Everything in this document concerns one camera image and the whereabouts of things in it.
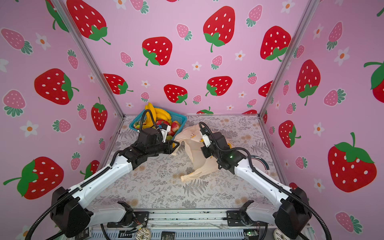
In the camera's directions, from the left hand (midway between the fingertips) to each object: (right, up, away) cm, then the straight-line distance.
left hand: (179, 143), depth 76 cm
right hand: (+13, +1, +3) cm, 13 cm away
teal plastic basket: (-4, +15, +32) cm, 36 cm away
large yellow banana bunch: (-24, +12, +27) cm, 38 cm away
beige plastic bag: (+7, +3, +4) cm, 8 cm away
